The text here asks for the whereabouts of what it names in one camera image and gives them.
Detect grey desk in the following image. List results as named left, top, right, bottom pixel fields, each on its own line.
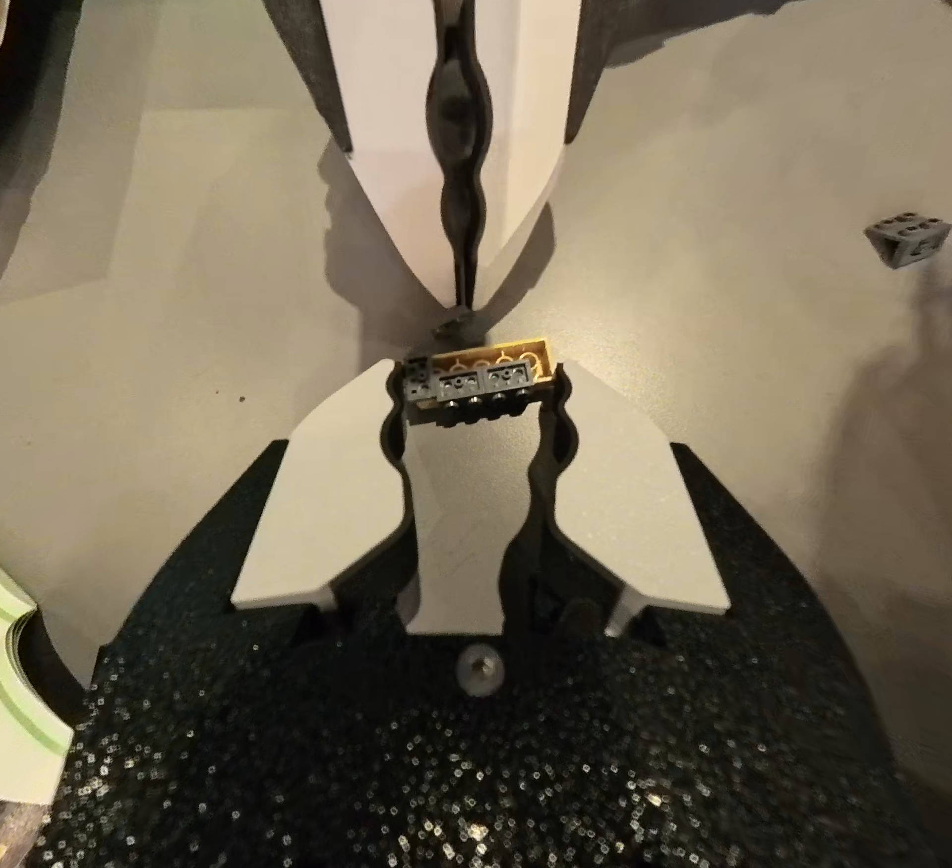
left=0, top=0, right=952, bottom=868

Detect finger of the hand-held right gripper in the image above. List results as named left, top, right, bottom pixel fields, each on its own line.
left=306, top=0, right=466, bottom=311
left=461, top=0, right=593, bottom=311

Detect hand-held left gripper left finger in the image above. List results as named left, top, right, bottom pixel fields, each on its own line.
left=231, top=358, right=415, bottom=612

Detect open instruction booklet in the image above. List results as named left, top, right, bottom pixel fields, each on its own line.
left=0, top=566, right=75, bottom=806

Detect dark grey brick yellow tile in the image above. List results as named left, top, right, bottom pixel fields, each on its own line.
left=402, top=355, right=441, bottom=426

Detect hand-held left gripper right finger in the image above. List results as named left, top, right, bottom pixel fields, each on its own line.
left=530, top=361, right=731, bottom=638

